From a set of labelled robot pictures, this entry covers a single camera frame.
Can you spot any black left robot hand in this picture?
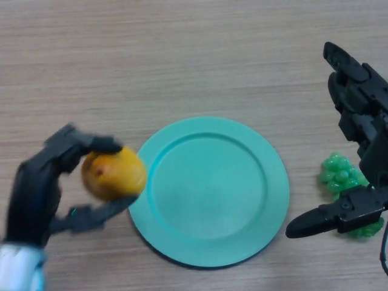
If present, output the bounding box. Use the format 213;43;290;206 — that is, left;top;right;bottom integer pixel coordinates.
5;122;140;248

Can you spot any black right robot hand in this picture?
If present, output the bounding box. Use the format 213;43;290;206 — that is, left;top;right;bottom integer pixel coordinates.
286;41;388;239

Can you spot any yellow pear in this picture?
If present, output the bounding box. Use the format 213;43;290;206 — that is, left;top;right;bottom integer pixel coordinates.
81;145;149;202

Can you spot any green round plate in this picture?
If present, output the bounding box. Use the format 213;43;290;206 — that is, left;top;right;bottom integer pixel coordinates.
129;116;289;269

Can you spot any green grape bunch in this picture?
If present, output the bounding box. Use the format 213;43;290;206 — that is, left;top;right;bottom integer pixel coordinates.
318;152;384;240

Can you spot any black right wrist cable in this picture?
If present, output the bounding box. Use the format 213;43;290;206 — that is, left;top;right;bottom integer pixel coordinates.
378;220;388;273

